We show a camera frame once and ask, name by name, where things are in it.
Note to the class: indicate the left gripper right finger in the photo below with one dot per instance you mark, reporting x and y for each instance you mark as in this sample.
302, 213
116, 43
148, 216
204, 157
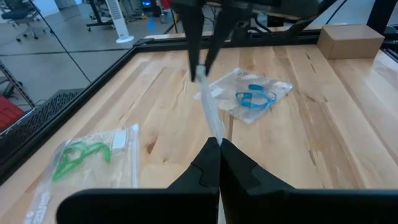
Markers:
295, 208

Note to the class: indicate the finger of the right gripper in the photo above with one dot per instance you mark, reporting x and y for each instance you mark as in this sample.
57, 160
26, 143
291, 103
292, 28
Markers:
194, 31
227, 21

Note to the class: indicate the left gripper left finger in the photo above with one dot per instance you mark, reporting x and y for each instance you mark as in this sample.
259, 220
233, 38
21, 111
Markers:
140, 207

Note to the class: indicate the thick blue rubber band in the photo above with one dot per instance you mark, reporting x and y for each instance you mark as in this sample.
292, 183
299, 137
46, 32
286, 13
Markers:
255, 106
256, 87

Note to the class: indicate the green rubber band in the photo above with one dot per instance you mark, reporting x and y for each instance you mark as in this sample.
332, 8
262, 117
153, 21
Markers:
93, 151
66, 147

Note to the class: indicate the white tower fan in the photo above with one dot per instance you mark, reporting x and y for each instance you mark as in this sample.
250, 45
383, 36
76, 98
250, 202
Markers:
116, 18

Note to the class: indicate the brown cardboard box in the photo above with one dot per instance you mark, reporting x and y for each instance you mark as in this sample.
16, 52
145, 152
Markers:
351, 42

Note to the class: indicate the black floor stand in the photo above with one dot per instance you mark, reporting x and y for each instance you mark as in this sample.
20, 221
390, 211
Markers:
94, 12

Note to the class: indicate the black perforated metal case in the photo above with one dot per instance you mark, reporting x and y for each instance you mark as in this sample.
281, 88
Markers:
37, 121

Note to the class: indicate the red plastic bin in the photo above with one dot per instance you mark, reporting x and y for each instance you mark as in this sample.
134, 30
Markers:
9, 113

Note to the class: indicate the black office chair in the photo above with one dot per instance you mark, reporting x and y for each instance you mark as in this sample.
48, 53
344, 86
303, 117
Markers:
18, 14

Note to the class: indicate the black aluminium table frame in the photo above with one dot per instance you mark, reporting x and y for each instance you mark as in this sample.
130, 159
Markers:
93, 86

